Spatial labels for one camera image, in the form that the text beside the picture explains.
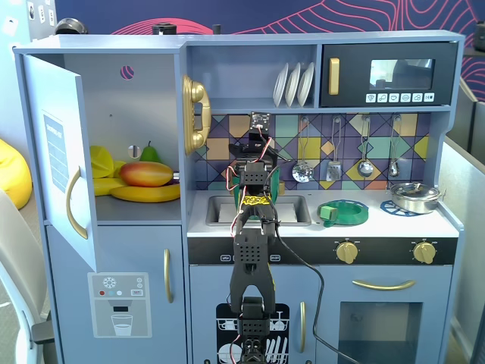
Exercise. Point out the white panel with stickers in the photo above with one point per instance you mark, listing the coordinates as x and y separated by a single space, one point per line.
41 19

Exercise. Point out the green toy cup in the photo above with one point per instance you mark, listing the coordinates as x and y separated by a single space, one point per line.
274 186

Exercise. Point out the yellow faceted toy fruit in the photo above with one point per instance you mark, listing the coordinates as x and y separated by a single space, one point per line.
100 163

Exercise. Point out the blue toy play kitchen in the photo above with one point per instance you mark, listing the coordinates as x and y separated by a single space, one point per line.
113 246

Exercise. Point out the red orange toy mango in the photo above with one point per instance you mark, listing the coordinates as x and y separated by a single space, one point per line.
146 174

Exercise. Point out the black round device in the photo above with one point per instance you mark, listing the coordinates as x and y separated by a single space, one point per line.
70 26

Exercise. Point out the white office chair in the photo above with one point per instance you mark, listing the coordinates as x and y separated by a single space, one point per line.
15 265

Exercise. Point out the blue round trivet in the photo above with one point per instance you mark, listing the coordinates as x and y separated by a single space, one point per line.
388 208

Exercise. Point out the yellow beanbag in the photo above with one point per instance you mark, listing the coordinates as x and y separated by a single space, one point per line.
13 174

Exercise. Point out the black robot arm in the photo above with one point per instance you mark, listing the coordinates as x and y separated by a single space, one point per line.
250 258

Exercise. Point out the steel toy skimmer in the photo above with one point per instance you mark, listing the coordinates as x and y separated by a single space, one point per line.
302 172

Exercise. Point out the small black post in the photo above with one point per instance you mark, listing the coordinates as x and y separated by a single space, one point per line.
216 29

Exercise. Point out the steel toy ladle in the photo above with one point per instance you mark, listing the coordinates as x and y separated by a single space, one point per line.
365 168

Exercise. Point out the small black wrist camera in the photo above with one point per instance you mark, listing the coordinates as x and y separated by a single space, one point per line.
260 121

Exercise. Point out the blue cabinet door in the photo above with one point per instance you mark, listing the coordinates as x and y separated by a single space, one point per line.
49 95

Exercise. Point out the grey sink basin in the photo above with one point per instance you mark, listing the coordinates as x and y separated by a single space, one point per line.
223 212

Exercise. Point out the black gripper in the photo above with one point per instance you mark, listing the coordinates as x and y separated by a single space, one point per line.
273 157

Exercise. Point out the white toy plate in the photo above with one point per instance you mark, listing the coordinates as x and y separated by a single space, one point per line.
292 85
279 87
306 83

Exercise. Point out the steel pot lid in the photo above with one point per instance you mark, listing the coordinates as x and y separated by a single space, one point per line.
415 190

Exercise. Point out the steel toy pot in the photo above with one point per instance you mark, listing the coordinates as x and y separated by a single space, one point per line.
415 204

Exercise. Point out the gold stove knob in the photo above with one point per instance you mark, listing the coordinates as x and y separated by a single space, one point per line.
347 253
424 253

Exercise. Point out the green round recipient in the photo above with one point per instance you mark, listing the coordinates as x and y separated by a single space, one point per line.
354 216

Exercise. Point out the steel toy spoon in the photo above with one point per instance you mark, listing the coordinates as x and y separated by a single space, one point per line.
394 168

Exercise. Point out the steel toy slotted spatula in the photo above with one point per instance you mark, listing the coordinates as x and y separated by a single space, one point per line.
333 171

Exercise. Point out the black toy microwave door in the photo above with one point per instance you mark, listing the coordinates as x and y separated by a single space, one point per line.
352 76

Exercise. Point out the gold toy telephone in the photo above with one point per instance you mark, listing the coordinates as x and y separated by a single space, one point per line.
197 95

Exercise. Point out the green toy fruit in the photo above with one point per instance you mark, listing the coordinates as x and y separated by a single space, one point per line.
149 154

